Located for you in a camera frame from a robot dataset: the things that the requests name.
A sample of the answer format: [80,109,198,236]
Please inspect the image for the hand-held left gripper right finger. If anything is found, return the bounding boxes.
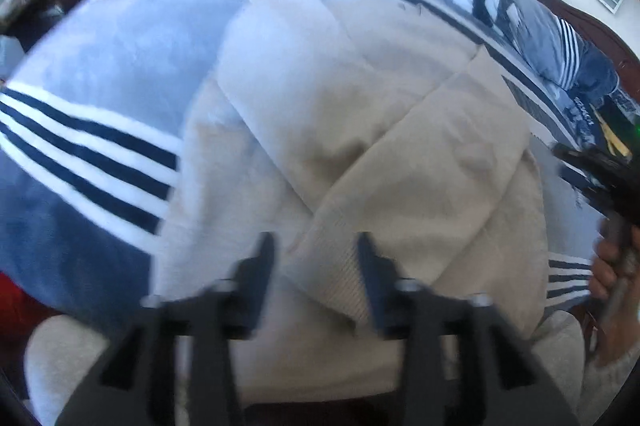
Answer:
[356,232,581,426]

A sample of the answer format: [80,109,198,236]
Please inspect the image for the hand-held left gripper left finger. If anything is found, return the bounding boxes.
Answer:
[55,232,276,426]

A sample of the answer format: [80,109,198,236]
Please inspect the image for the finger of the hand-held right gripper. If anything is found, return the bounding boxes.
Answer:
[552,143,603,204]

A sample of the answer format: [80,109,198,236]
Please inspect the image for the beige knit sweater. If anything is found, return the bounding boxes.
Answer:
[155,0,551,399]

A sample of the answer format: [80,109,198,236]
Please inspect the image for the person's right hand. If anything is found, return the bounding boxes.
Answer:
[589,226,628,303]

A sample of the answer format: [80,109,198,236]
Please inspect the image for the dark pillow with yellow stripe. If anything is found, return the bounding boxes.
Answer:
[562,86,640,159]

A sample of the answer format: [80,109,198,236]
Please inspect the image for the blue striped pillow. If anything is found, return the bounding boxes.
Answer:
[500,0,622,103]

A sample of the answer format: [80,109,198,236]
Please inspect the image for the dark wooden headboard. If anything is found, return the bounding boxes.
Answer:
[534,0,640,80]

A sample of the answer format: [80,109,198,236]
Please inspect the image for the person's white quilted pants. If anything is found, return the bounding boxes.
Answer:
[24,310,640,426]

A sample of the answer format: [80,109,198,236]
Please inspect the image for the red plastic bag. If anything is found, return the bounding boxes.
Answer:
[0,271,51,349]

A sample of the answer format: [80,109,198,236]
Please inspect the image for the blue white striped blanket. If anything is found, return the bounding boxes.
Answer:
[0,0,601,322]

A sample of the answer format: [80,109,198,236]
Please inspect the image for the pale blue plastic container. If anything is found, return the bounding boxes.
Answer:
[0,35,27,68]

